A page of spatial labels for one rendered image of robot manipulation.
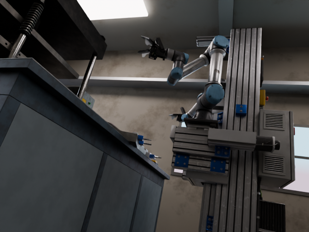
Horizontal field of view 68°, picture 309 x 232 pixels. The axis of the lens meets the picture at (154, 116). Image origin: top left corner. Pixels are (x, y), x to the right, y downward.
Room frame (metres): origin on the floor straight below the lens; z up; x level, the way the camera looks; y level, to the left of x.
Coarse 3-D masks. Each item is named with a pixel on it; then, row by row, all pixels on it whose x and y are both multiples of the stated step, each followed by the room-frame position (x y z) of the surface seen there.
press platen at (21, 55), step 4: (0, 36) 1.31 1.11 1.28; (0, 40) 1.32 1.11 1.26; (4, 40) 1.34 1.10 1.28; (0, 44) 1.34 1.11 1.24; (4, 44) 1.35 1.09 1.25; (8, 44) 1.37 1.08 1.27; (4, 48) 1.38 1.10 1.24; (8, 48) 1.38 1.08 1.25; (20, 52) 1.46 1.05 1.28; (20, 56) 1.47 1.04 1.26; (24, 56) 1.50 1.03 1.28
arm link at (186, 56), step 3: (174, 51) 1.29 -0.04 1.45; (177, 51) 1.30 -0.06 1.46; (174, 54) 1.29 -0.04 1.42; (177, 54) 1.29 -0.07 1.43; (180, 54) 1.29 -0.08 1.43; (183, 54) 1.29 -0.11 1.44; (186, 54) 1.30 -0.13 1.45; (174, 57) 1.30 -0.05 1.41; (177, 57) 1.30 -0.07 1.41; (180, 57) 1.29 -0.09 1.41; (183, 57) 1.30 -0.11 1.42; (186, 57) 1.30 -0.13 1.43; (171, 60) 1.35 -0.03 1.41; (174, 60) 1.31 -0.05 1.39; (183, 60) 1.30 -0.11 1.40; (186, 60) 1.31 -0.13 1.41; (186, 63) 1.33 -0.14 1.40
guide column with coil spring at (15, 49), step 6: (42, 0) 1.39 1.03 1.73; (36, 6) 1.38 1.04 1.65; (30, 12) 1.38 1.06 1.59; (36, 12) 1.39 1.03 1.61; (36, 18) 1.42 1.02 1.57; (18, 36) 1.38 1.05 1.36; (24, 36) 1.39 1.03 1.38; (18, 42) 1.38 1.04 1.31; (12, 48) 1.38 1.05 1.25; (18, 48) 1.39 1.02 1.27; (12, 54) 1.38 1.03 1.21
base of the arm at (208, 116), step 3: (195, 111) 1.49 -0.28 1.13; (198, 111) 1.45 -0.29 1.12; (201, 111) 1.44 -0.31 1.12; (204, 111) 1.43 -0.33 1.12; (207, 111) 1.43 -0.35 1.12; (210, 111) 1.44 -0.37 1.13; (195, 114) 1.47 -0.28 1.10; (198, 114) 1.44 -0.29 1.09; (201, 114) 1.43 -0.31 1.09; (204, 114) 1.43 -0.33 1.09; (207, 114) 1.43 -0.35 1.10; (210, 114) 1.44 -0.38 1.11; (195, 117) 1.47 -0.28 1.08; (198, 117) 1.43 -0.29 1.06; (201, 117) 1.42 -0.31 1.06; (204, 117) 1.42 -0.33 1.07; (207, 117) 1.42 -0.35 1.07; (210, 117) 1.43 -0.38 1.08
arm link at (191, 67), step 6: (204, 54) 1.44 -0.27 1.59; (198, 60) 1.44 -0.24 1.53; (204, 60) 1.44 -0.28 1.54; (210, 60) 1.45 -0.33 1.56; (186, 66) 1.43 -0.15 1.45; (192, 66) 1.43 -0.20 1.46; (198, 66) 1.45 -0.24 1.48; (186, 72) 1.43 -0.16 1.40; (192, 72) 1.47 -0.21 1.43; (168, 78) 1.44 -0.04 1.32; (180, 78) 1.44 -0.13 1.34; (168, 84) 1.50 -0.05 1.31; (174, 84) 1.48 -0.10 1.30
